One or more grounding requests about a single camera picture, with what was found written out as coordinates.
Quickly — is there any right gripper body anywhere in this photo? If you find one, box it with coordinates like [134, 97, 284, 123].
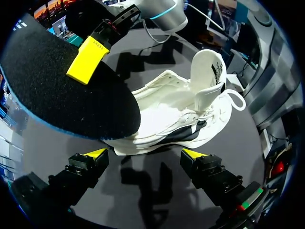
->
[65, 0, 142, 42]

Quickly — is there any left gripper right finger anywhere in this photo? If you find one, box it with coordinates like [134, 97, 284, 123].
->
[180, 147, 245, 207]

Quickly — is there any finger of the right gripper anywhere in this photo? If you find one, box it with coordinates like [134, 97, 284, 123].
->
[66, 20, 122, 86]

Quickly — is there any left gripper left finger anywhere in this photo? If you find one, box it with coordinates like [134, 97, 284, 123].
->
[47, 147, 110, 207]

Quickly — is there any black and blue insole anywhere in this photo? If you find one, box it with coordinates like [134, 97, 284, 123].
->
[0, 13, 142, 142]

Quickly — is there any pale lace-up sneaker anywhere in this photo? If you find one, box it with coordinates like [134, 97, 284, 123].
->
[102, 49, 246, 157]

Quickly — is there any teal box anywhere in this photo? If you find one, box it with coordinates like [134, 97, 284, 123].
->
[62, 33, 84, 48]

